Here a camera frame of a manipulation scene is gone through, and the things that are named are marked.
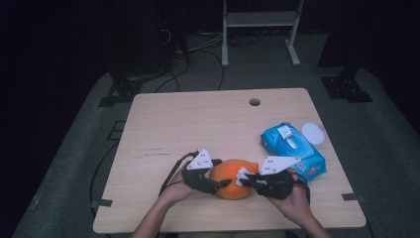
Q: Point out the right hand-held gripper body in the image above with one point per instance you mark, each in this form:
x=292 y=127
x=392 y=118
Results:
x=274 y=185

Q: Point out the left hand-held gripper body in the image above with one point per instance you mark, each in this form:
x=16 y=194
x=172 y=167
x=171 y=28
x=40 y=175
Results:
x=198 y=177

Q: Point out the orange plush toy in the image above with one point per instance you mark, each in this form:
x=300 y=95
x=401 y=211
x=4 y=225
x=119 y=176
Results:
x=228 y=175

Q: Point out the white wet wipe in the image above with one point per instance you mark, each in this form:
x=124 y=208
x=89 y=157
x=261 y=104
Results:
x=242 y=172

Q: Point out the blue wet wipe pack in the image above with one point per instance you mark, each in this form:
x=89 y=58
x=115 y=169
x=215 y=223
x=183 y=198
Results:
x=280 y=143

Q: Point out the person's right hand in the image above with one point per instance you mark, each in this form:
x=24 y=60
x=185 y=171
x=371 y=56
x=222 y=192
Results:
x=292 y=206

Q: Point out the person's left hand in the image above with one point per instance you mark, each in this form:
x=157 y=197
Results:
x=175 y=195

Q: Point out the white oval lid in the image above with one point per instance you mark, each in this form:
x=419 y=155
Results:
x=313 y=133

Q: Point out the grey tape strip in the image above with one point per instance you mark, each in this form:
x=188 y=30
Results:
x=353 y=197
x=102 y=203

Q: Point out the black stand base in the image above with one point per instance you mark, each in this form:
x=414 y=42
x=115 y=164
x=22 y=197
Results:
x=124 y=90
x=345 y=88

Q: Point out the white metal stand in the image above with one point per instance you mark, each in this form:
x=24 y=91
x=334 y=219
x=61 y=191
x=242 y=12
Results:
x=261 y=19

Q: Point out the black floor tape frame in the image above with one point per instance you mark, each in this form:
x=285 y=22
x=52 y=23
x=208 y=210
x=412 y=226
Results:
x=116 y=131

